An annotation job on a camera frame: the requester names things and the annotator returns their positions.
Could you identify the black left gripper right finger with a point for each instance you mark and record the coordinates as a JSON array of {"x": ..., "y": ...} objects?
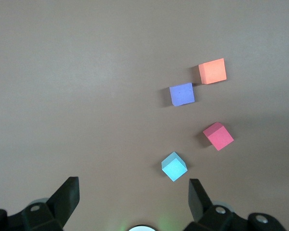
[{"x": 198, "y": 199}]

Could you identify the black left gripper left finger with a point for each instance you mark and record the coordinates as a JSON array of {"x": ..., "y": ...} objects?
[{"x": 62, "y": 202}]

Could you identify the red foam cube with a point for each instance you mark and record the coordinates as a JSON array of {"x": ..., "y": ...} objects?
[{"x": 219, "y": 137}]

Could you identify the purple foam cube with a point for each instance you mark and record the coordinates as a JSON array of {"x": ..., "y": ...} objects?
[{"x": 182, "y": 94}]

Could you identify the orange foam cube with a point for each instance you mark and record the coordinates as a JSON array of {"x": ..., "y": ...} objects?
[{"x": 212, "y": 71}]

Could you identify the light blue foam cube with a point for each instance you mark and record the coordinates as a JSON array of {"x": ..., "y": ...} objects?
[{"x": 174, "y": 168}]

